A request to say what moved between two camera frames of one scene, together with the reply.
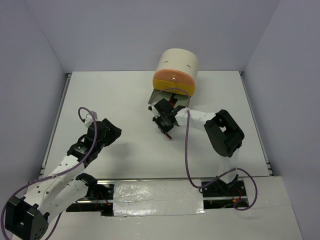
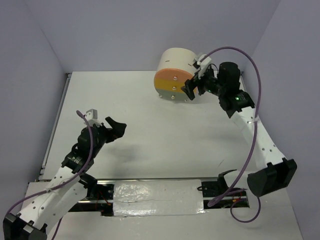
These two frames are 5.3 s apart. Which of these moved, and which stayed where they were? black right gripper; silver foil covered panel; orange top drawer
Moved: black right gripper
Stayed: silver foil covered panel; orange top drawer
